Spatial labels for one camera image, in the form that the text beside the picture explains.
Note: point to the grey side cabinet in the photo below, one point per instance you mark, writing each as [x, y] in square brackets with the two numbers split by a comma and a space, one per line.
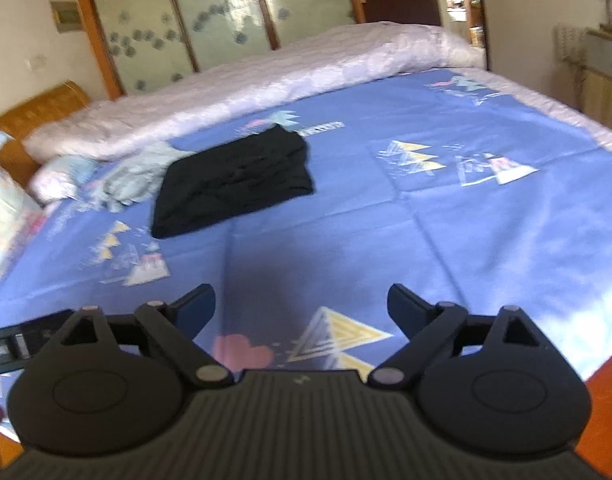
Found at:
[597, 93]

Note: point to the white perforated basket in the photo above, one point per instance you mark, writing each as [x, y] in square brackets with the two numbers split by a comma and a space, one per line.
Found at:
[570, 43]

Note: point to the wooden headboard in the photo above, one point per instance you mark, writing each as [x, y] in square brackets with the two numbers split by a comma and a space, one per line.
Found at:
[52, 105]

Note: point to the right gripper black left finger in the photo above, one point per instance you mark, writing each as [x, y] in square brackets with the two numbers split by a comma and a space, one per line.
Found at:
[105, 384]

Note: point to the pale pink quilt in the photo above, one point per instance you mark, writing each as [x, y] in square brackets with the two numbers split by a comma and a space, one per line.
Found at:
[339, 58]

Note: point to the blue patterned bed sheet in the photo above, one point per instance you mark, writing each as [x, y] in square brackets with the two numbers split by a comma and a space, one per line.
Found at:
[460, 185]

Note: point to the black pants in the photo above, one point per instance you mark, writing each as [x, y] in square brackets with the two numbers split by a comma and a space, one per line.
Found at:
[240, 177]

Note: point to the light blue pillow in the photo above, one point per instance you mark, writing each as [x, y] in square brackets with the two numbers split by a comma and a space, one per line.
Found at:
[61, 178]

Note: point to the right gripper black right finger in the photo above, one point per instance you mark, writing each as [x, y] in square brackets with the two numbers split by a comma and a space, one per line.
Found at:
[493, 384]

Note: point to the frosted glass wardrobe doors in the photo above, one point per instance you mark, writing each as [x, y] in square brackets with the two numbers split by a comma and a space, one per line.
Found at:
[145, 45]

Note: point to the light grey crumpled garment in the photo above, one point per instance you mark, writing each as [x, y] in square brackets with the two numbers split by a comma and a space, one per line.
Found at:
[136, 178]

